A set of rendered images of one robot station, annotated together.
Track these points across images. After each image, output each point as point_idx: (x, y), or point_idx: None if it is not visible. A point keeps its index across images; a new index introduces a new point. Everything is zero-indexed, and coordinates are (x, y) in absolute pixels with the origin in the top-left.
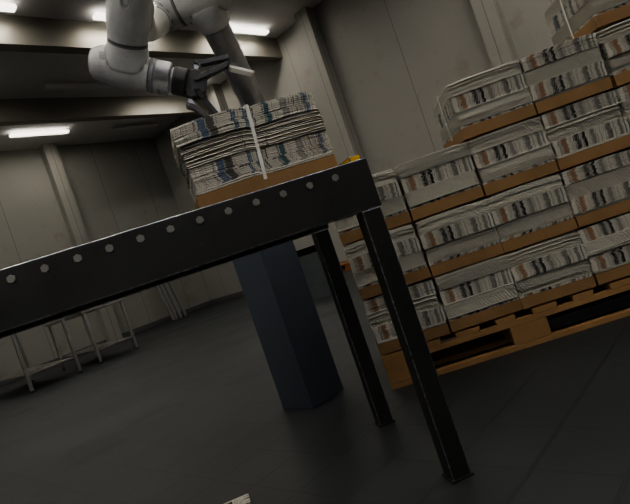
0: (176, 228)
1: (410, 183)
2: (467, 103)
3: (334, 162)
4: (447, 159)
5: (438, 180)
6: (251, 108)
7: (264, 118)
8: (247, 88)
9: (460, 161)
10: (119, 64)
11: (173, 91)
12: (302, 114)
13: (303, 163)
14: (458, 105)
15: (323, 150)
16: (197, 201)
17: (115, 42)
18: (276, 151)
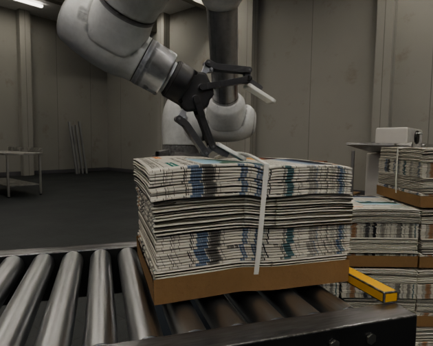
0: None
1: (352, 229)
2: None
3: (346, 270)
4: (396, 220)
5: (379, 236)
6: (271, 170)
7: (282, 189)
8: (227, 77)
9: (407, 226)
10: (104, 36)
11: (165, 94)
12: (330, 196)
13: (309, 263)
14: (427, 171)
15: (338, 250)
16: (152, 283)
17: (109, 4)
18: (282, 237)
